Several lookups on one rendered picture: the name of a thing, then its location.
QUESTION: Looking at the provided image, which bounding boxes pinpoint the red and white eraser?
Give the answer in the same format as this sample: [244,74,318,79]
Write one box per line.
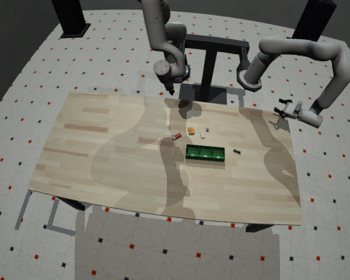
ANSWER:
[172,133,182,140]

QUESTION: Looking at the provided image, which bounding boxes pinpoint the green rack of bins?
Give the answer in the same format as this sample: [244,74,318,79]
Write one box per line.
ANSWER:
[185,144,225,162]

